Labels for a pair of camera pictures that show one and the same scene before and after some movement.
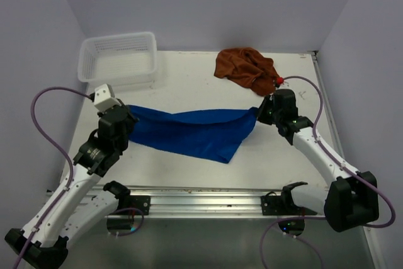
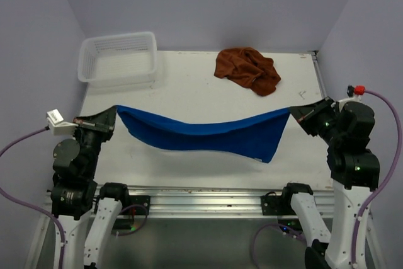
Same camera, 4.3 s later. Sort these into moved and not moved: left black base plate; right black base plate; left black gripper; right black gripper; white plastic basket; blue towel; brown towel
Moved: left black gripper; blue towel; right black gripper
Not moved: right black base plate; left black base plate; brown towel; white plastic basket
